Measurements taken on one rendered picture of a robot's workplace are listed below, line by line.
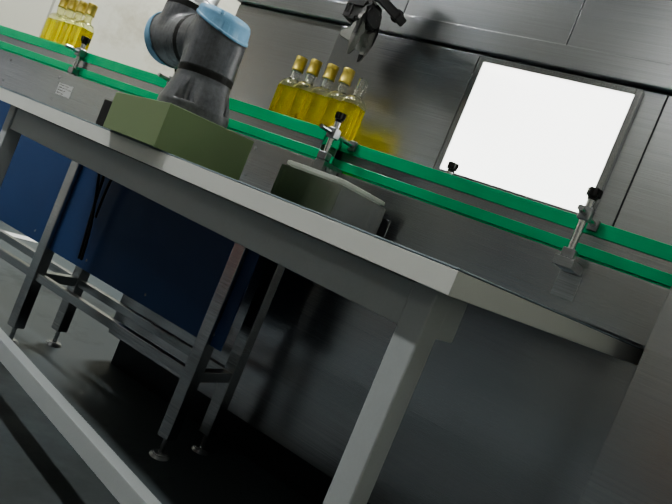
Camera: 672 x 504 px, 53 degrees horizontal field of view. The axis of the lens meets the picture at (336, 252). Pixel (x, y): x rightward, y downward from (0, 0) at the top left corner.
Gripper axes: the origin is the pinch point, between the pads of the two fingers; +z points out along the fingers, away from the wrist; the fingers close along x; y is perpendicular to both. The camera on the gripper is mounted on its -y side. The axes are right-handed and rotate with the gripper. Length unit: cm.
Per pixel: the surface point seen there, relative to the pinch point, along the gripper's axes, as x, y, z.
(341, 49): -11.9, 14.5, -4.0
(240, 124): 13.8, 17.4, 30.5
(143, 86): 13, 60, 29
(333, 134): 16.4, -14.3, 25.8
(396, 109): -12.0, -11.5, 9.1
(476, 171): -12.3, -41.0, 19.1
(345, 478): 73, -76, 77
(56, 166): 14, 85, 63
